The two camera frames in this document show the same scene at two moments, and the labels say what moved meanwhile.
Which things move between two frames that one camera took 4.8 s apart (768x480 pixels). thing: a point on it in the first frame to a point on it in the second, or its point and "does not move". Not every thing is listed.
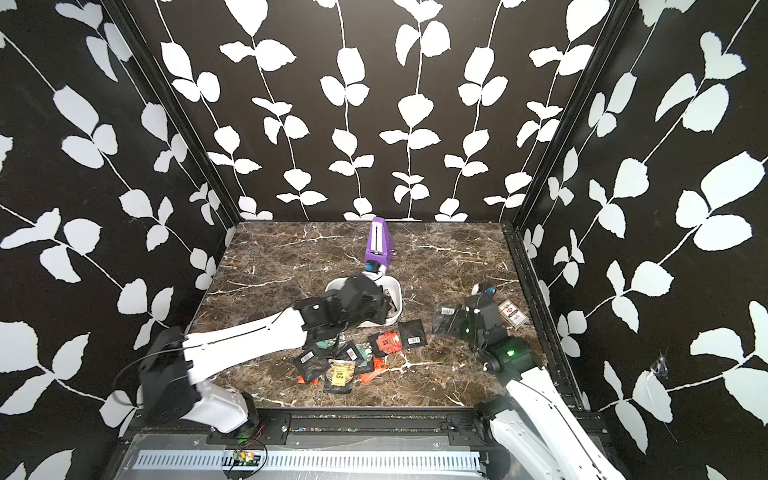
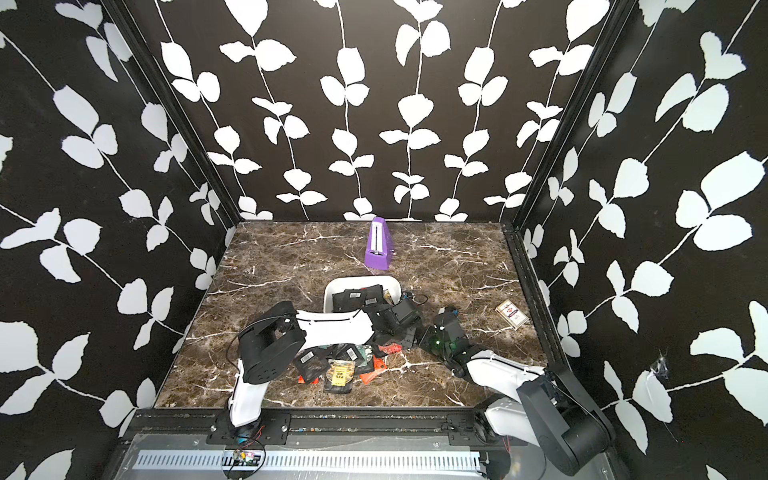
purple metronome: x=379 y=247 does not move
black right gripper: x=465 y=315 to x=424 y=340
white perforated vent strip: x=296 y=461 does not move
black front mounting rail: x=419 y=427 does not move
